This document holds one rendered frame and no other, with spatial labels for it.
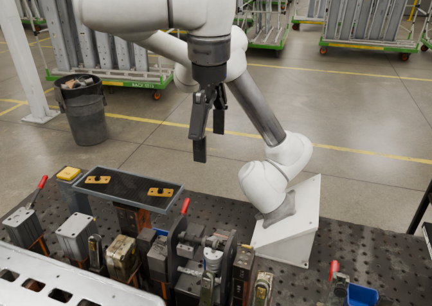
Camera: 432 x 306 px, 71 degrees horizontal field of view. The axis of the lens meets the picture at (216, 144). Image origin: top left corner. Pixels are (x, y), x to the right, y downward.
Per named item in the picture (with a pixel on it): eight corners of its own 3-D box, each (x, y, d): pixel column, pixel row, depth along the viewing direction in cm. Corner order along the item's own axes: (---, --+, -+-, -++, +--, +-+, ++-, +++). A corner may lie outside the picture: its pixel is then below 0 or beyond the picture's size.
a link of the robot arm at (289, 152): (272, 176, 155) (301, 147, 158) (293, 189, 141) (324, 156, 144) (182, 51, 117) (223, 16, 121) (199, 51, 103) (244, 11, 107)
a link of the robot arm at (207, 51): (178, 35, 58) (180, 65, 62) (223, 39, 56) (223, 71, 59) (196, 26, 66) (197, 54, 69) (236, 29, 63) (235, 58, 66)
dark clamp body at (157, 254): (150, 327, 111) (135, 259, 91) (166, 294, 121) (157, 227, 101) (177, 337, 108) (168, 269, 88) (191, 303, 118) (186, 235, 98)
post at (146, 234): (150, 308, 116) (135, 236, 95) (156, 297, 120) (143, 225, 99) (161, 313, 115) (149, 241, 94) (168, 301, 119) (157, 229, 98)
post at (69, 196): (81, 257, 136) (54, 180, 113) (92, 244, 142) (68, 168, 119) (96, 261, 134) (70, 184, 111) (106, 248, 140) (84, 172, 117)
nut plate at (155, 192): (146, 195, 103) (146, 192, 102) (150, 188, 106) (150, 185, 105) (171, 197, 102) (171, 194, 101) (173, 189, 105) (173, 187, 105)
